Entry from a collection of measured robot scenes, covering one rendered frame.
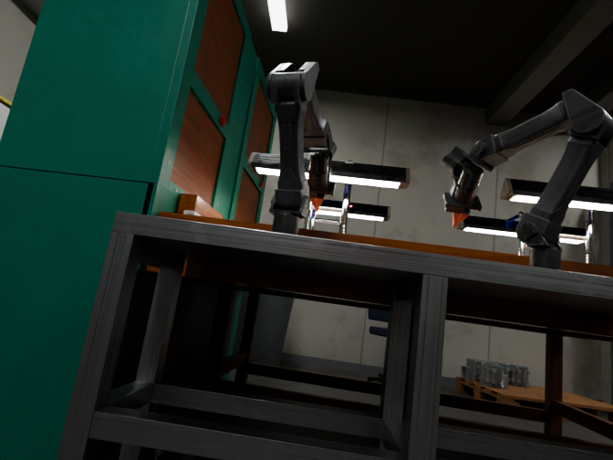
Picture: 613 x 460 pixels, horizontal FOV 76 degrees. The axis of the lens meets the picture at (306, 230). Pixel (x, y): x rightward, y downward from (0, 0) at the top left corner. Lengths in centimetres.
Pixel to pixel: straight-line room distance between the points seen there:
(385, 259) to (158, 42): 107
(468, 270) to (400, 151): 364
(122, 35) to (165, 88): 26
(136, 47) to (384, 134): 327
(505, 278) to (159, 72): 115
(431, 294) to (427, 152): 373
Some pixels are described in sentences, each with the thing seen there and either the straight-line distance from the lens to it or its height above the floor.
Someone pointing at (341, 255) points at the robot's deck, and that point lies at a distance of 71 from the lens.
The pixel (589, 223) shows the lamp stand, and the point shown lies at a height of 102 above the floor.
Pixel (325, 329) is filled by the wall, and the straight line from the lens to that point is 393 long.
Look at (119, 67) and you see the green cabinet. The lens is 149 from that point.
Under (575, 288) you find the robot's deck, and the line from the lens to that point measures 84.
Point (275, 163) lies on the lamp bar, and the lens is 152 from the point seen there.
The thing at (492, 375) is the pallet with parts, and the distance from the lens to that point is 359.
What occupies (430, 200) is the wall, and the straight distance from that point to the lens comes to 424.
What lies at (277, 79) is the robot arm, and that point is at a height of 102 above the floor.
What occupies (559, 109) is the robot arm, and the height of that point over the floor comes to 107.
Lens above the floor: 55
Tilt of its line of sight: 11 degrees up
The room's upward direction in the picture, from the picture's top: 8 degrees clockwise
